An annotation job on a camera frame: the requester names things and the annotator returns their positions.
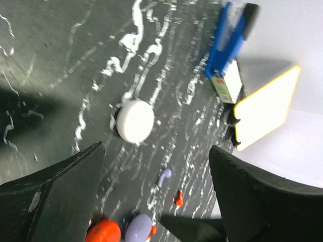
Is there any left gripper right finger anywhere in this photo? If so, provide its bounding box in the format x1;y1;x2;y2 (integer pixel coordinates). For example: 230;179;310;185
209;145;322;241

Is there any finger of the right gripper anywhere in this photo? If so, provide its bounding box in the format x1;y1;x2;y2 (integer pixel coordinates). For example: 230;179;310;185
159;215;227;242

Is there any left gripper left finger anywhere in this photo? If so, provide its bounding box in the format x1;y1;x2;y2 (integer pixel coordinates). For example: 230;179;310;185
1;142;104;241

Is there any white earbud charging case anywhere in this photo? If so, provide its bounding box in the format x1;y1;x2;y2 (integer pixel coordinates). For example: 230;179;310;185
117;100;154;144

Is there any purple earbud charging case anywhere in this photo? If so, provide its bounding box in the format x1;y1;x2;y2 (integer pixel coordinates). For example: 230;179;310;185
124;214;152;242

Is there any red earbud charging case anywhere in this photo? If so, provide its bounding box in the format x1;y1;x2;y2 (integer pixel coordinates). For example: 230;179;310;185
85;219;121;242

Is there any red earbud upper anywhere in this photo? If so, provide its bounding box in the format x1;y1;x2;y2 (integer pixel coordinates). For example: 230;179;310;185
174;190;184;207

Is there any red earbud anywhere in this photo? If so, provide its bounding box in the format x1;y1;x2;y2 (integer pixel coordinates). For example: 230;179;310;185
174;190;184;207
147;225;157;239

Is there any red earbud lower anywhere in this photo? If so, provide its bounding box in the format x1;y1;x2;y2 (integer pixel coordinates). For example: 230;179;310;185
147;225;157;239

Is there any purple earbud upper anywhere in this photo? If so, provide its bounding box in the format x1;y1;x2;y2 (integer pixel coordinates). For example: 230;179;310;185
157;168;172;188

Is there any white pink cardboard box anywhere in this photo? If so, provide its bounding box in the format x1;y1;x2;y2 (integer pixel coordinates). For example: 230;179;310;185
211;59;242;104

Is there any blue black device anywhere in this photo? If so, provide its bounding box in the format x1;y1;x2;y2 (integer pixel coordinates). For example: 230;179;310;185
204;2;260;79

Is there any white whiteboard with wooden frame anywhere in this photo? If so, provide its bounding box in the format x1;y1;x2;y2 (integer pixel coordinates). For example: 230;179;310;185
228;66;301;151

